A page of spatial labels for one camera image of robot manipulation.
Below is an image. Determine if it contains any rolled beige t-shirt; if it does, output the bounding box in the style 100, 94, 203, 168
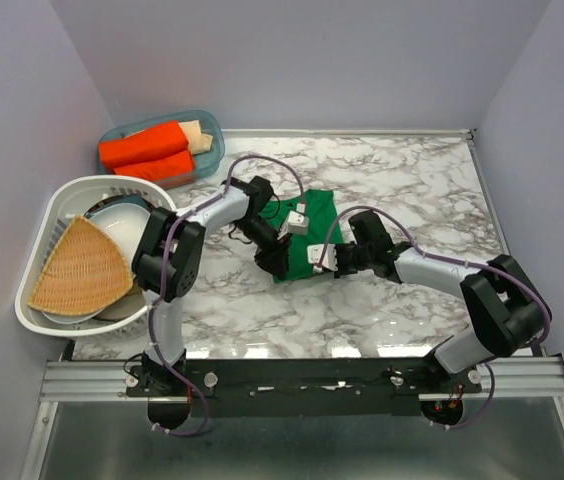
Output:
179, 120, 213, 155

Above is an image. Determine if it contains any upper rolled orange t-shirt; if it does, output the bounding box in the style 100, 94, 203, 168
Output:
98, 121, 189, 170

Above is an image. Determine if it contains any wicker fan-shaped tray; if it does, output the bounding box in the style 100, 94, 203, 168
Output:
27, 216, 133, 316

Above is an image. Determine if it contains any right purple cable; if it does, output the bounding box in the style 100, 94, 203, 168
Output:
314, 206, 553, 431

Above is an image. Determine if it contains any lower rolled orange t-shirt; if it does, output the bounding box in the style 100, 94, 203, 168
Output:
113, 150, 195, 182

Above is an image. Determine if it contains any aluminium rail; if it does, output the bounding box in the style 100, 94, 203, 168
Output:
40, 356, 564, 402

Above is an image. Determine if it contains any rolled orange t-shirt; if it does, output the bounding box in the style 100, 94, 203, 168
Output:
98, 121, 189, 170
113, 150, 195, 182

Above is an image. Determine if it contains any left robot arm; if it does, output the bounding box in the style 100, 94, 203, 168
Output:
130, 176, 291, 395

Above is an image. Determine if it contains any purple cable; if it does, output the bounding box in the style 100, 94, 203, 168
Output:
146, 154, 309, 437
314, 206, 553, 431

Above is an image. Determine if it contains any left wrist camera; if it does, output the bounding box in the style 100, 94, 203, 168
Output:
278, 210, 309, 238

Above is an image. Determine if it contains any white bowl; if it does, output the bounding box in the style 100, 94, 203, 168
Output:
87, 202, 150, 264

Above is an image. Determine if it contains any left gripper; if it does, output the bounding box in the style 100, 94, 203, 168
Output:
232, 214, 294, 282

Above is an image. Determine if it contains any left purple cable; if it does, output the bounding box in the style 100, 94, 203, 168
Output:
146, 154, 309, 437

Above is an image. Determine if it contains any beige plate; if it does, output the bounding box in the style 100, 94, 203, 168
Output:
95, 290, 146, 321

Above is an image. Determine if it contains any blue plastic bin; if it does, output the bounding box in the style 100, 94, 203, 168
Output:
98, 110, 225, 189

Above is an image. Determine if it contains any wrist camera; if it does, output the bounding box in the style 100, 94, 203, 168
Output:
278, 210, 309, 238
307, 244, 338, 273

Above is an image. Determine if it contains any black mounting base plate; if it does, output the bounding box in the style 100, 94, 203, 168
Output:
126, 357, 481, 418

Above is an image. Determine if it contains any dark teal plate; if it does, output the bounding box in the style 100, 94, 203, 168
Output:
84, 194, 156, 219

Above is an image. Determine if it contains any green t-shirt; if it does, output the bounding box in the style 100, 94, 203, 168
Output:
261, 189, 337, 284

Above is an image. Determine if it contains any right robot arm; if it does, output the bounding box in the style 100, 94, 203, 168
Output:
314, 206, 552, 392

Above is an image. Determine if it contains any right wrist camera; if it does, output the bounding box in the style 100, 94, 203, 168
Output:
307, 244, 338, 273

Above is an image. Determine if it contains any white plastic basket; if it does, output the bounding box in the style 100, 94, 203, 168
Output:
14, 175, 176, 341

